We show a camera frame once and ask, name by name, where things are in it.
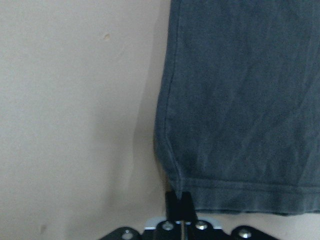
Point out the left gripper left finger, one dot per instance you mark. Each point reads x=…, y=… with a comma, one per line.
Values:
x=172, y=207

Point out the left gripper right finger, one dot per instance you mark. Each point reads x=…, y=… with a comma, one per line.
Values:
x=187, y=211

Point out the black t-shirt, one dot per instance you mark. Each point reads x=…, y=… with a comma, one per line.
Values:
x=238, y=114

